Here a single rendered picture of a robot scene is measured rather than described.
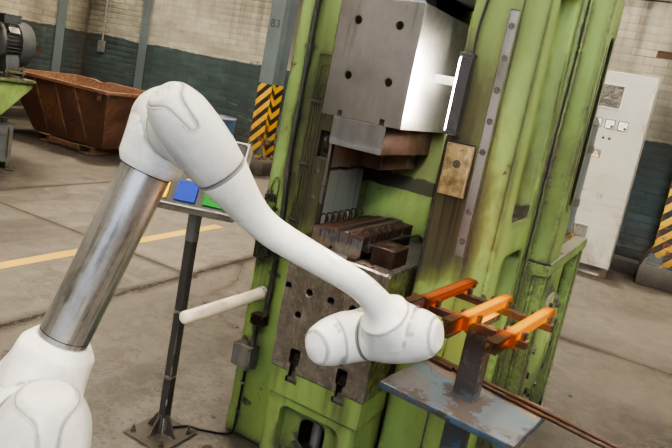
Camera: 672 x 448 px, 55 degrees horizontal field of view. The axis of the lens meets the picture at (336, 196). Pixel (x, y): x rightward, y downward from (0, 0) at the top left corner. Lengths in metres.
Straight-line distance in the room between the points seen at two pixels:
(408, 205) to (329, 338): 1.32
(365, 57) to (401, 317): 1.10
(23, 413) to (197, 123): 0.56
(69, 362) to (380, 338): 0.60
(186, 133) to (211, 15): 8.97
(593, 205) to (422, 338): 6.05
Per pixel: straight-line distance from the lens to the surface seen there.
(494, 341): 1.58
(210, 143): 1.14
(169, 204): 2.33
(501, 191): 2.13
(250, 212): 1.21
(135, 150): 1.29
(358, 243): 2.17
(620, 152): 7.21
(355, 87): 2.17
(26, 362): 1.39
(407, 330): 1.29
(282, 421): 2.49
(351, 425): 2.29
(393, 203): 2.63
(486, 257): 2.17
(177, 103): 1.13
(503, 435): 1.80
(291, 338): 2.31
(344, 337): 1.37
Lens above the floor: 1.48
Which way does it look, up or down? 10 degrees down
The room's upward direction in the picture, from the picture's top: 11 degrees clockwise
